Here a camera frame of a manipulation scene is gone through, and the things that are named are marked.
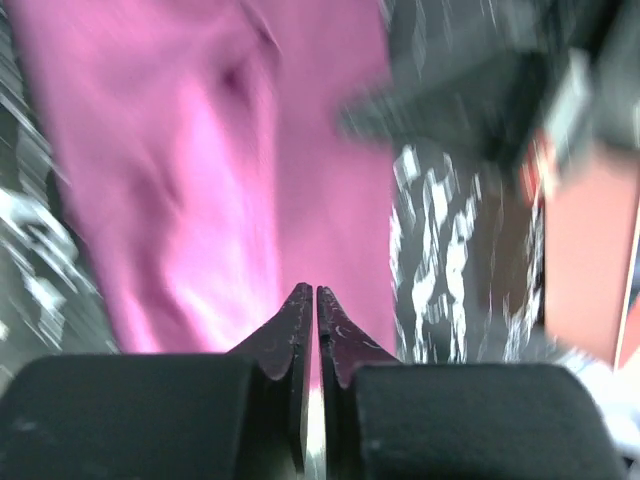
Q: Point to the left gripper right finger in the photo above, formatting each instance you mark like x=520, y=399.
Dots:
x=343, y=348

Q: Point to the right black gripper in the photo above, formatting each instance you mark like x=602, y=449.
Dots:
x=482, y=78

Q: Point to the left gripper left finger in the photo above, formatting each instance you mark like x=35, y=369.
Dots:
x=274, y=431

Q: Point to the magenta cloth napkin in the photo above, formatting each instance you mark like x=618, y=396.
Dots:
x=203, y=167

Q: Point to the pink compartment tray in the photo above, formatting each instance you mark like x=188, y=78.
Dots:
x=591, y=234

